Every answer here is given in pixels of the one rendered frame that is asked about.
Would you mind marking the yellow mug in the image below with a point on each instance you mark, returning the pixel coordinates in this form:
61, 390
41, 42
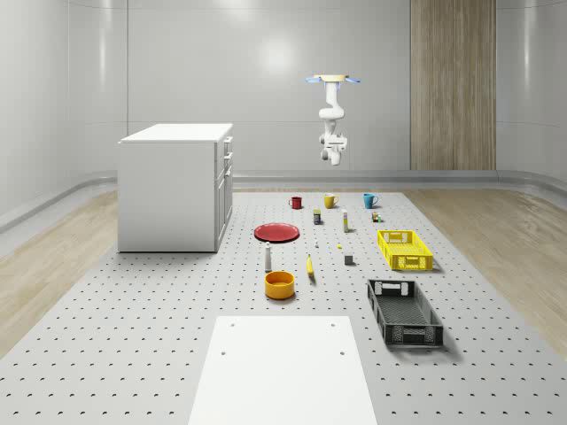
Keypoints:
329, 202

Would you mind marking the red mug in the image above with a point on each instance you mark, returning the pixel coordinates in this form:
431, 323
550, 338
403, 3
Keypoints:
295, 203

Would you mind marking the tall pale yellow bottle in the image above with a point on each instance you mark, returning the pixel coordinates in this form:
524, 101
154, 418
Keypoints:
345, 221

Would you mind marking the small white bottle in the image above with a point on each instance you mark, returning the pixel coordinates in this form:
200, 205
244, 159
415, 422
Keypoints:
268, 259

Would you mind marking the puzzle cube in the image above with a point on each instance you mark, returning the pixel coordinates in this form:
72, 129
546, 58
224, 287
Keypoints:
376, 217

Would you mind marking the yellow basket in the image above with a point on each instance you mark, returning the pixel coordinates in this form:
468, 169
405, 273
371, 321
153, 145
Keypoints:
424, 261

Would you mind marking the yellow bowl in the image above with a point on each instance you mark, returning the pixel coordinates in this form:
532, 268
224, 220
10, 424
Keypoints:
279, 288

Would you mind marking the dark grey basket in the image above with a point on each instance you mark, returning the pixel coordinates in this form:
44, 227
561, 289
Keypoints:
414, 334

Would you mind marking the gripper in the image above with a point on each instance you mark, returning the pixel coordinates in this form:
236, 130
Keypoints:
337, 141

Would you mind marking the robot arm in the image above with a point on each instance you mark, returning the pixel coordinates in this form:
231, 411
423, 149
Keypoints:
331, 113

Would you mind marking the white cabinet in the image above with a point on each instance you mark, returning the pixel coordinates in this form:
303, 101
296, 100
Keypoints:
168, 190

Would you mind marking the banana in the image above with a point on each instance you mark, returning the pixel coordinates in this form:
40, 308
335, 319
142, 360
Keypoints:
310, 267

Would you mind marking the red plate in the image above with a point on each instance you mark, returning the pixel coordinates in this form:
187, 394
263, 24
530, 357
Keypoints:
277, 233

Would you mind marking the flat-sided can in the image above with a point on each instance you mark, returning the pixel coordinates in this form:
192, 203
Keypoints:
316, 218

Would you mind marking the blue mug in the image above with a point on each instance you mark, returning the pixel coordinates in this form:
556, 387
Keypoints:
369, 202

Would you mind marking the white board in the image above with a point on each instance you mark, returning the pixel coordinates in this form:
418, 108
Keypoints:
283, 376

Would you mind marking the grey cube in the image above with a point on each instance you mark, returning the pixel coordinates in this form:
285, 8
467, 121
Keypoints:
349, 260

